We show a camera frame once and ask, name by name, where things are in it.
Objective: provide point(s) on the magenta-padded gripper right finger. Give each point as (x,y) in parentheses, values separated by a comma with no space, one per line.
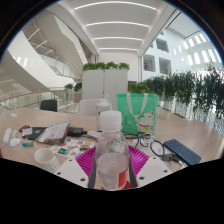
(138,160)

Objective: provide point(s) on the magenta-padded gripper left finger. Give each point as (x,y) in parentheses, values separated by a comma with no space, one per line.
(86,161)

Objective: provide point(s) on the clear water bottle red label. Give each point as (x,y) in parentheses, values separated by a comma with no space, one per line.
(112,156)

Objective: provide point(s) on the colourful sticker sheet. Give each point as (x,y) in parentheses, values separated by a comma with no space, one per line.
(71,148)

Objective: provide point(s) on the black power adapter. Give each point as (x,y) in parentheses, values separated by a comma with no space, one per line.
(76,131)

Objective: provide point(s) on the white grid-pattern mug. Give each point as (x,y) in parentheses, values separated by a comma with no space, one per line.
(46,161)

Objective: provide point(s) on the open paper booklet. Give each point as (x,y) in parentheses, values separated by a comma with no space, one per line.
(55,132)

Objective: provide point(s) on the green tote bag cat print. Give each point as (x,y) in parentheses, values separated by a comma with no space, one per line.
(136,106)

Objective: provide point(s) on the white chair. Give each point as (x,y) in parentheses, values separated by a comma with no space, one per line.
(86,107)

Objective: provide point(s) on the clear tumbler with white lid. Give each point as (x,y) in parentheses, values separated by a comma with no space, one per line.
(101,108)

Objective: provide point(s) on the black tablet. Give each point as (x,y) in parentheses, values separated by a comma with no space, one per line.
(35,133)

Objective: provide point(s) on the small teal packet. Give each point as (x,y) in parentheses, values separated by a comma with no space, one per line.
(27,144)

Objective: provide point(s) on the small white card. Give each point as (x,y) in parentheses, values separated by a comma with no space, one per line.
(27,132)

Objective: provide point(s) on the black chair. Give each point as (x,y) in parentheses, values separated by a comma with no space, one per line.
(48,105)

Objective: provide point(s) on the small red black wallet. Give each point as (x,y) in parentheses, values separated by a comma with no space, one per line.
(24,127)

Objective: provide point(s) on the white computer mouse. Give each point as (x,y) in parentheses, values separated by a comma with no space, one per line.
(14,142)

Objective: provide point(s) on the potted green plant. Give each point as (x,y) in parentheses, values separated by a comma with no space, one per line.
(77,87)

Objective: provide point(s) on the white cabinet topped with plants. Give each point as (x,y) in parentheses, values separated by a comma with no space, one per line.
(105,85)

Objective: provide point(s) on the white power strip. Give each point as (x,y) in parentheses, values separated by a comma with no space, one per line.
(7,135)

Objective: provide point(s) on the small white paper note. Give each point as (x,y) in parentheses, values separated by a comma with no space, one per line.
(13,115)

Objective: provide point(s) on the row of green hedge plants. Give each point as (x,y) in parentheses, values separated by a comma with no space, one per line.
(190,90)

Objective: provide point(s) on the ceiling strip lights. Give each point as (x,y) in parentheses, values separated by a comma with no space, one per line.
(116,24)

